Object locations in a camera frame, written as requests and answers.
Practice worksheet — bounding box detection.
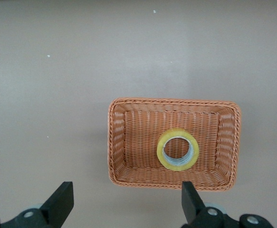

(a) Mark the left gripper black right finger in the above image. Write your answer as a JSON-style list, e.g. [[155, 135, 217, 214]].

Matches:
[[181, 180, 273, 228]]

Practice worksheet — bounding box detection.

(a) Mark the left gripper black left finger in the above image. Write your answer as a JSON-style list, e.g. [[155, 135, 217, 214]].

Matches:
[[0, 181, 75, 228]]

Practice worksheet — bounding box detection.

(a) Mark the clear yellowish tape roll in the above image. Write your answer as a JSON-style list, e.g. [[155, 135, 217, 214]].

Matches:
[[156, 127, 200, 171]]

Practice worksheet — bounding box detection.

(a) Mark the brown woven basket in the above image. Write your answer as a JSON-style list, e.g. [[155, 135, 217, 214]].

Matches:
[[106, 96, 242, 192]]

